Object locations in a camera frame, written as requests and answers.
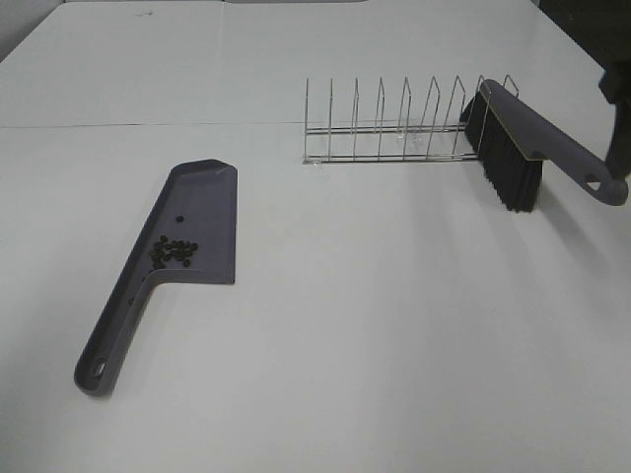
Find pile of coffee beans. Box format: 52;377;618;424
148;234;199;272

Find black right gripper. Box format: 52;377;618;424
598;61;631;180

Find chrome wire dish rack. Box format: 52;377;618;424
300;73;520;167

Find grey plastic dustpan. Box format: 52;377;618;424
74;160;238;397

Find grey hand brush black bristles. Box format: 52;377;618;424
460;79;629;213

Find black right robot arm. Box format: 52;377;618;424
535;1;630;179

